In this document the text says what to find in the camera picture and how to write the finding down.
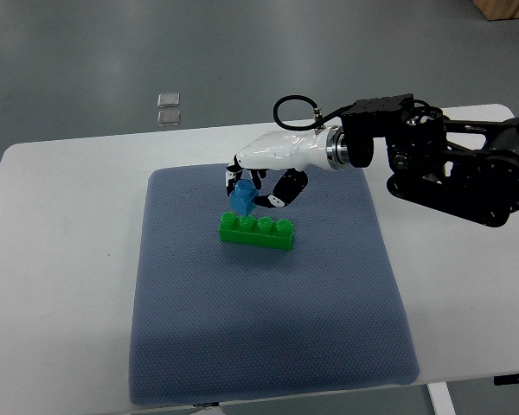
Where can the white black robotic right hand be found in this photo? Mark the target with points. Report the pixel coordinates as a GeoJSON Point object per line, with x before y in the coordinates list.
{"type": "Point", "coordinates": [291, 152]}

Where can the small blue building block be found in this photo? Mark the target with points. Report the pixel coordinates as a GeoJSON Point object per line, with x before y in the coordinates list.
{"type": "Point", "coordinates": [242, 197]}

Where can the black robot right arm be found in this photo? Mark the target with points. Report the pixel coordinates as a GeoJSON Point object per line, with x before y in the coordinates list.
{"type": "Point", "coordinates": [468, 169]}

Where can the long green building block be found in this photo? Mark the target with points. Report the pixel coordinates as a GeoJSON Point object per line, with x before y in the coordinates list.
{"type": "Point", "coordinates": [263, 232]}

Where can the lower metal floor plate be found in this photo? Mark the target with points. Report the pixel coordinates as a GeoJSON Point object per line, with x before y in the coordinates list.
{"type": "Point", "coordinates": [168, 117]}

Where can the metal floor plate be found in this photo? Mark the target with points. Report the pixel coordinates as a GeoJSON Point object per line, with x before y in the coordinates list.
{"type": "Point", "coordinates": [168, 117]}
{"type": "Point", "coordinates": [165, 100]}

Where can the upper metal floor plate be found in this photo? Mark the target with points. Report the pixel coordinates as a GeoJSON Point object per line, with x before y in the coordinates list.
{"type": "Point", "coordinates": [165, 100]}

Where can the grey-blue textured mat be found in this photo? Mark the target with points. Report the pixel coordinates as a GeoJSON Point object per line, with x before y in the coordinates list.
{"type": "Point", "coordinates": [215, 321]}

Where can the wooden box corner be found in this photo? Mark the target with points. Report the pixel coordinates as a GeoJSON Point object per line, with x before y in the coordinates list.
{"type": "Point", "coordinates": [495, 10]}

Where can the black label under table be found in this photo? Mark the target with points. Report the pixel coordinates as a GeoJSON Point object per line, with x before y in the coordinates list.
{"type": "Point", "coordinates": [206, 405]}

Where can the white table leg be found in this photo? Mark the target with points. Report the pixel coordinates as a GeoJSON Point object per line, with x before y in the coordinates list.
{"type": "Point", "coordinates": [441, 399]}

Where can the black table control panel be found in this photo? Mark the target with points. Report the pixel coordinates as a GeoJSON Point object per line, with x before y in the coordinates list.
{"type": "Point", "coordinates": [506, 380]}

